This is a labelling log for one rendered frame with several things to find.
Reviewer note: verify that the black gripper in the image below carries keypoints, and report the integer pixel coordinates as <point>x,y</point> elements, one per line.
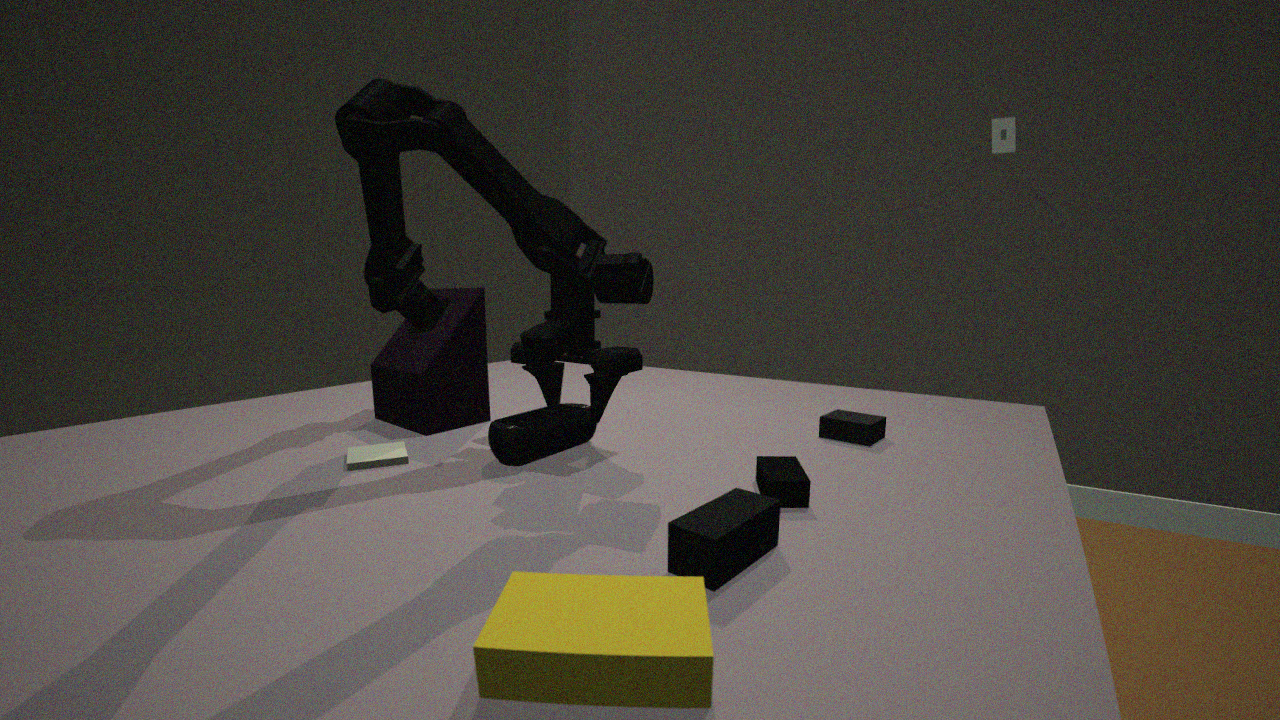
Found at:
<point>609,364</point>

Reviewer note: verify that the yellow rectangular block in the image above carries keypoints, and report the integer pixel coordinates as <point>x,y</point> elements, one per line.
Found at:
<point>598,640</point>

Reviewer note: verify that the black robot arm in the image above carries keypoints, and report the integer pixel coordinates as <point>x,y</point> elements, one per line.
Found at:
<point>375,126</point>

